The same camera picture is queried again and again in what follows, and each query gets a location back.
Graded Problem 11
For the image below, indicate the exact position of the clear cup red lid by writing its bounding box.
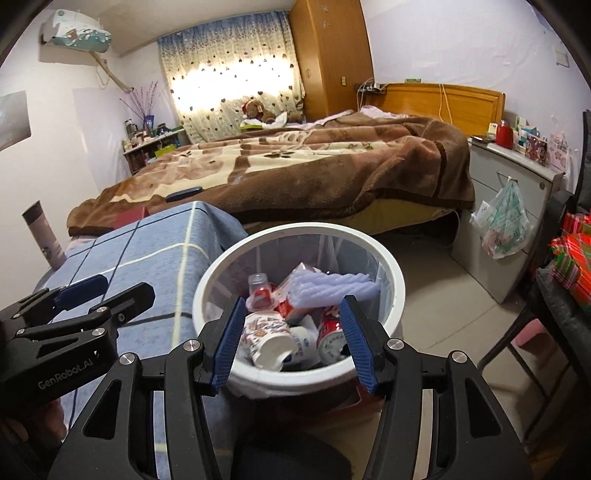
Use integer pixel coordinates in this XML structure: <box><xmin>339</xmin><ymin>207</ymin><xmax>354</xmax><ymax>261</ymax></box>
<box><xmin>245</xmin><ymin>273</ymin><xmax>276</xmax><ymax>312</ymax></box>

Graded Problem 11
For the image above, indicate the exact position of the patterned paper cup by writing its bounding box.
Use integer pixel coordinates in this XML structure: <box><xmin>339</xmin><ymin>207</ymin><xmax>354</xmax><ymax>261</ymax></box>
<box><xmin>240</xmin><ymin>311</ymin><xmax>297</xmax><ymax>372</ymax></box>

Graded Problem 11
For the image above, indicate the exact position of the red soda can front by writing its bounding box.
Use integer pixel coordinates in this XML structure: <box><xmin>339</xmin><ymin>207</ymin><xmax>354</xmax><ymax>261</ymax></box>
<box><xmin>317</xmin><ymin>312</ymin><xmax>351</xmax><ymax>365</ymax></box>

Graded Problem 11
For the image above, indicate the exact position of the strawberry milk carton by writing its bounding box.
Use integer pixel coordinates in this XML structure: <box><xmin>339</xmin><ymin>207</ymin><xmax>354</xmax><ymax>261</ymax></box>
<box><xmin>273</xmin><ymin>262</ymin><xmax>325</xmax><ymax>324</ymax></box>

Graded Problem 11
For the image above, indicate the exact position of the white blue yogurt cup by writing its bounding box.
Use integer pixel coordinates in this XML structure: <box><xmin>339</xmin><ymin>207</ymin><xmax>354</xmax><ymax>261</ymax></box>
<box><xmin>290</xmin><ymin>326</ymin><xmax>320</xmax><ymax>369</ymax></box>

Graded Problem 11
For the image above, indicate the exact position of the left hand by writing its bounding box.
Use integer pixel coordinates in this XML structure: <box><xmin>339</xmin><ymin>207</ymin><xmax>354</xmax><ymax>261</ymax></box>
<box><xmin>1</xmin><ymin>399</ymin><xmax>67</xmax><ymax>457</ymax></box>

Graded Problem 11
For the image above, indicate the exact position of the grey thermos bottle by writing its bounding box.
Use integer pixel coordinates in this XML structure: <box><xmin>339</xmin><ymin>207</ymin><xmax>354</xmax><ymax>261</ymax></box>
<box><xmin>22</xmin><ymin>201</ymin><xmax>66</xmax><ymax>271</ymax></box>

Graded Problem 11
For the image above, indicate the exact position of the blue checked tablecloth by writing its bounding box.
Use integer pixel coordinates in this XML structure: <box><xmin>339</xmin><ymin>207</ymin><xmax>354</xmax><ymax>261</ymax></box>
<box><xmin>51</xmin><ymin>202</ymin><xmax>245</xmax><ymax>478</ymax></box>

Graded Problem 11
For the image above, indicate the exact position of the red box on bed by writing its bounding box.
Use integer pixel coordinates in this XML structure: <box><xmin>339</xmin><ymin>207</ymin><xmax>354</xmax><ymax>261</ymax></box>
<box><xmin>113</xmin><ymin>207</ymin><xmax>149</xmax><ymax>229</ymax></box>

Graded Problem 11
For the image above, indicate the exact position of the black chair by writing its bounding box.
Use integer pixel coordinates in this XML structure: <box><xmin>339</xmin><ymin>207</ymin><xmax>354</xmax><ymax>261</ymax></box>
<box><xmin>477</xmin><ymin>110</ymin><xmax>590</xmax><ymax>442</ymax></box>

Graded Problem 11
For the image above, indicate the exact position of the black phone on bed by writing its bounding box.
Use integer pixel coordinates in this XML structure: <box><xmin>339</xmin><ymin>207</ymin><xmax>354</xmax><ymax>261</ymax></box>
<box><xmin>165</xmin><ymin>186</ymin><xmax>204</xmax><ymax>203</ymax></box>

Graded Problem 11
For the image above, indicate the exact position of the purple branch decoration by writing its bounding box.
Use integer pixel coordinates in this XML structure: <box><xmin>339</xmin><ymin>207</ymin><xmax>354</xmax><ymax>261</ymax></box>
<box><xmin>119</xmin><ymin>81</ymin><xmax>159</xmax><ymax>124</ymax></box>

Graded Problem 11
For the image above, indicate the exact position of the red green gift bag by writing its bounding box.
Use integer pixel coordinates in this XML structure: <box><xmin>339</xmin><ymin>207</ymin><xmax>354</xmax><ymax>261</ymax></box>
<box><xmin>550</xmin><ymin>213</ymin><xmax>591</xmax><ymax>315</ymax></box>

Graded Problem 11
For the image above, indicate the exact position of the hanging plastic bag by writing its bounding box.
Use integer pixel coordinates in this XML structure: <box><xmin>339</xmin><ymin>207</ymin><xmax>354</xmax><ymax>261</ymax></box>
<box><xmin>470</xmin><ymin>177</ymin><xmax>533</xmax><ymax>260</ymax></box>

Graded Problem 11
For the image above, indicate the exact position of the brown teddy bear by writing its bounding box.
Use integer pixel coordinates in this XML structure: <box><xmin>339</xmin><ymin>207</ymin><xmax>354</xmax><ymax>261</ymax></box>
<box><xmin>242</xmin><ymin>99</ymin><xmax>276</xmax><ymax>124</ymax></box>

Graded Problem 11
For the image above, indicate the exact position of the heart pattern curtain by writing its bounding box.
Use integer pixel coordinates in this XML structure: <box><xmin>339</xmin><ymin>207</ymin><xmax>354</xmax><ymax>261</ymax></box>
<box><xmin>157</xmin><ymin>11</ymin><xmax>305</xmax><ymax>143</ymax></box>

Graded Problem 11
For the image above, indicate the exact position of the grey bedside cabinet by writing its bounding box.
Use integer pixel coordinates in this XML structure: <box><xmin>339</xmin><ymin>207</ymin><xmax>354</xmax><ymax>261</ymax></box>
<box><xmin>452</xmin><ymin>138</ymin><xmax>563</xmax><ymax>304</ymax></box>

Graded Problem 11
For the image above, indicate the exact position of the brown blanket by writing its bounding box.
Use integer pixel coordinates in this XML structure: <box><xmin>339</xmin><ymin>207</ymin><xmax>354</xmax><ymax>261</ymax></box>
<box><xmin>67</xmin><ymin>113</ymin><xmax>475</xmax><ymax>236</ymax></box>

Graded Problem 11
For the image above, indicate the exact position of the wooden bed headboard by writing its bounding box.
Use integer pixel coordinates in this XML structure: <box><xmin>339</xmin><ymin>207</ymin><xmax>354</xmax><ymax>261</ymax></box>
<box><xmin>367</xmin><ymin>83</ymin><xmax>506</xmax><ymax>136</ymax></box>

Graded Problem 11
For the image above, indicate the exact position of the orange wooden wardrobe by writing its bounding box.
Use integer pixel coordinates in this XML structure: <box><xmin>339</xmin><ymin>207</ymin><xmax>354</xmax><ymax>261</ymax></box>
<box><xmin>288</xmin><ymin>0</ymin><xmax>374</xmax><ymax>121</ymax></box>

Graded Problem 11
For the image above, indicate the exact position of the white wall shelf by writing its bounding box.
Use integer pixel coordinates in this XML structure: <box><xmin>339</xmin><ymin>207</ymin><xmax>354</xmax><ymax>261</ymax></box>
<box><xmin>123</xmin><ymin>128</ymin><xmax>188</xmax><ymax>175</ymax></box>

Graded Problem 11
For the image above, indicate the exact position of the wall air conditioner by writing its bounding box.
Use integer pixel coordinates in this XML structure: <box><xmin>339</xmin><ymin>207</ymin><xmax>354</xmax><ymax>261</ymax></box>
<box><xmin>40</xmin><ymin>9</ymin><xmax>112</xmax><ymax>53</ymax></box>

